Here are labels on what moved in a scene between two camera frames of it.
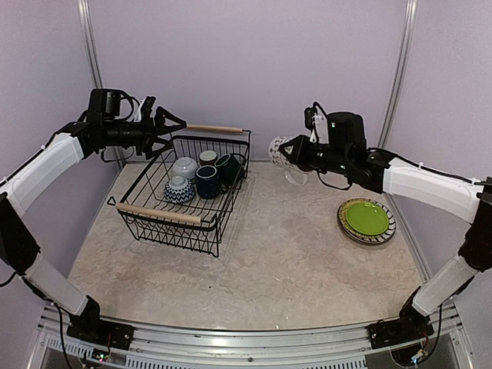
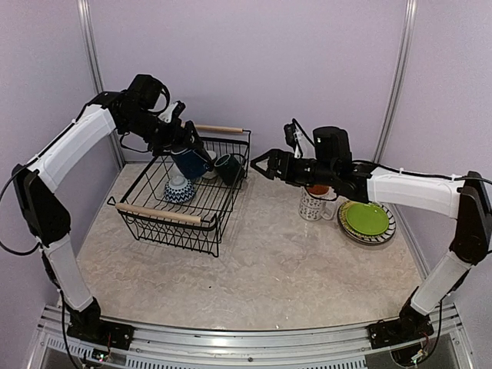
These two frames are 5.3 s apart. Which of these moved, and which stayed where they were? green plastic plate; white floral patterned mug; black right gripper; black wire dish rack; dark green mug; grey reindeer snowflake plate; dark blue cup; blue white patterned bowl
Moved: white floral patterned mug; black right gripper; dark blue cup
Stayed: blue white patterned bowl; green plastic plate; black wire dish rack; grey reindeer snowflake plate; dark green mug
